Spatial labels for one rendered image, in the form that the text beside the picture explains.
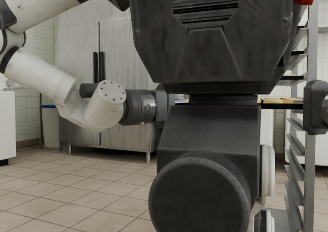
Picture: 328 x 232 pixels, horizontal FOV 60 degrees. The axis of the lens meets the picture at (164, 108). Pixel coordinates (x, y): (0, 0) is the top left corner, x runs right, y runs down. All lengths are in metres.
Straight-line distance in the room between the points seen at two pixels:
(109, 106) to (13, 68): 0.20
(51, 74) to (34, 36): 4.66
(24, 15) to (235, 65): 0.42
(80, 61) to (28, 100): 1.53
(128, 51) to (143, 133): 0.98
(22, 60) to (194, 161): 0.44
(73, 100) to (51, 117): 4.07
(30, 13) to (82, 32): 3.29
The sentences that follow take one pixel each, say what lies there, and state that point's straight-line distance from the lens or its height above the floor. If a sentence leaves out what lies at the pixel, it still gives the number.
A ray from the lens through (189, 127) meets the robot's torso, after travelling 0.39.
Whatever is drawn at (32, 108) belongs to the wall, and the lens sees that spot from 5.15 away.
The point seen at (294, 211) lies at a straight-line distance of 1.38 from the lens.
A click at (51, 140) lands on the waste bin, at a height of 0.11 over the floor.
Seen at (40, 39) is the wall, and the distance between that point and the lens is 5.36.
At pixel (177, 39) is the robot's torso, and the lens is 0.37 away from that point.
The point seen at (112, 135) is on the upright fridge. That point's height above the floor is 0.32.
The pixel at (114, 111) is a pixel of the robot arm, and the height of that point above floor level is 0.77.
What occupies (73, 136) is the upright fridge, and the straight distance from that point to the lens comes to 3.96.
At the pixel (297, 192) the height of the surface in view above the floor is 0.41.
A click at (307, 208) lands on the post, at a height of 0.40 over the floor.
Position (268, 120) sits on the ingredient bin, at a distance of 3.16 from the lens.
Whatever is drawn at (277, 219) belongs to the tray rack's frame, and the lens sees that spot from 1.72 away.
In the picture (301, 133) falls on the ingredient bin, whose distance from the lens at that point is 3.16.
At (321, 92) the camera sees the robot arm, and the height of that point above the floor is 0.81.
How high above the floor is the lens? 0.80
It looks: 3 degrees down
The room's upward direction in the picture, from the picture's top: straight up
